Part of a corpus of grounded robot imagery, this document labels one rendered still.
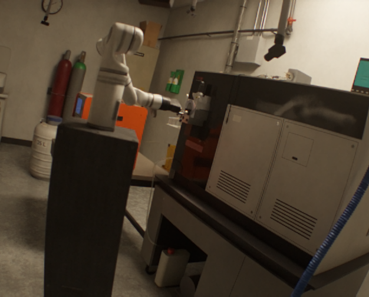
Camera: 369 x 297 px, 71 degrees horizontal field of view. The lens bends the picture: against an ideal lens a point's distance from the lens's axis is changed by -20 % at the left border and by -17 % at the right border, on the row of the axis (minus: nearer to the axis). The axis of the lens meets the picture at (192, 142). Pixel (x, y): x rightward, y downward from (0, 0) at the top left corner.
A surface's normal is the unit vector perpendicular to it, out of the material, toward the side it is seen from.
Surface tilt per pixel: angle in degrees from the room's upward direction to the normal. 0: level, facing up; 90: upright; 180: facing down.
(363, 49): 90
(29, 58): 90
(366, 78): 80
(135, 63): 90
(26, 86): 90
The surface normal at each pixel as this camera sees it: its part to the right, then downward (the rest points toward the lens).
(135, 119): 0.52, 0.24
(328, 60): -0.82, -0.14
